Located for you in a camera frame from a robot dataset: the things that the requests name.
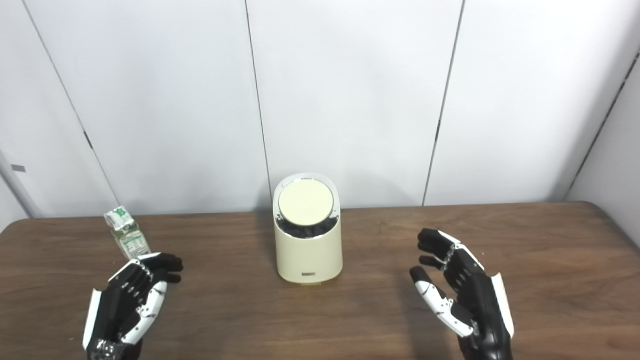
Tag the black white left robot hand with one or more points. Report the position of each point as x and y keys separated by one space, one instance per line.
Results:
x=112 y=305

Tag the small gray wall tag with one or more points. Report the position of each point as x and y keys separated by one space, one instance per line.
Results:
x=18 y=168

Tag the green white milk carton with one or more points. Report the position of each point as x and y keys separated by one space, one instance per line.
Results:
x=129 y=237

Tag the cream round bin lid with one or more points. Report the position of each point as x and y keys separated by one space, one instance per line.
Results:
x=306 y=201

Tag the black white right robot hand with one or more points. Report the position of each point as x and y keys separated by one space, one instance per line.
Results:
x=480 y=300

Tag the cream-colored cylindrical bin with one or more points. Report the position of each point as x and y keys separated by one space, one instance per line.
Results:
x=307 y=255

